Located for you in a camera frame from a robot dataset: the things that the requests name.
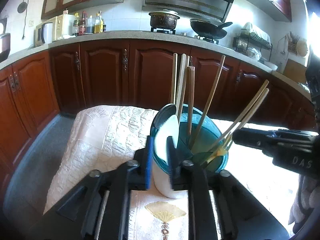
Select white floral cup teal inside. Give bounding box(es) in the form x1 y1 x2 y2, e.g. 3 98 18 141
150 104 222 199

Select black spoon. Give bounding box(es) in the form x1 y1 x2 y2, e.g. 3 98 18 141
153 103 179 164

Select dark wooden chopstick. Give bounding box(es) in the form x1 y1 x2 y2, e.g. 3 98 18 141
189 55 226 149

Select thin wooden chopstick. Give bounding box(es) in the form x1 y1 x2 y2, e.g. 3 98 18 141
206 80 269 152

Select brown wooden chopstick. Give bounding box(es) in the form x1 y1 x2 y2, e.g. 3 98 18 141
187 66 195 136

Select gloved right hand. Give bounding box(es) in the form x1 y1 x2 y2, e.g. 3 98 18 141
289 175 319 234

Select white quilted tablecloth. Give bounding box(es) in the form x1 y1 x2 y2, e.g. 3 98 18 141
45 106 299 239

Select wooden cutting board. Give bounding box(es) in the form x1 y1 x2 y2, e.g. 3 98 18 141
283 59 307 84

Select grey stone countertop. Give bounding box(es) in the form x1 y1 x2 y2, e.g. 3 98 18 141
1 30 311 100

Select dish drying rack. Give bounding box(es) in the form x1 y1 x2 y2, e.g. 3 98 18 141
232 22 273 61

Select dark wooden lower cabinets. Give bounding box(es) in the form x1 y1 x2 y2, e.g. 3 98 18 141
1 39 316 183

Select gas stove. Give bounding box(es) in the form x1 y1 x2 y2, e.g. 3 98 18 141
151 27 219 44

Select black wok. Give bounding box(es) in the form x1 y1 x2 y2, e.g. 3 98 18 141
190 18 233 40

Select speckled cooking pot with lid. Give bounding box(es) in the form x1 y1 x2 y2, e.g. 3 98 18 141
149 9 180 30

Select dark soy sauce bottle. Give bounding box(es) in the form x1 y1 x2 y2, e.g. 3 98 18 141
78 11 86 36

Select yellow oil bottle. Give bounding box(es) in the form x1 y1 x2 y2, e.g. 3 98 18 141
94 10 104 34

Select cream microwave oven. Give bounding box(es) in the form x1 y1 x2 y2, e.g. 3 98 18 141
35 14 76 47

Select white electric kettle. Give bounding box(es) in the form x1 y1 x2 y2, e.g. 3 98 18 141
41 22 53 44

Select rice cooker open lid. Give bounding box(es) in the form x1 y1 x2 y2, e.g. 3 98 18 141
0 18 11 62

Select wall chopstick holder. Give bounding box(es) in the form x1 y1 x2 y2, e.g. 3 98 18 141
286 31 309 57

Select black wall plug with cable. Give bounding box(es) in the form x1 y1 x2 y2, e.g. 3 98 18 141
17 0 29 40

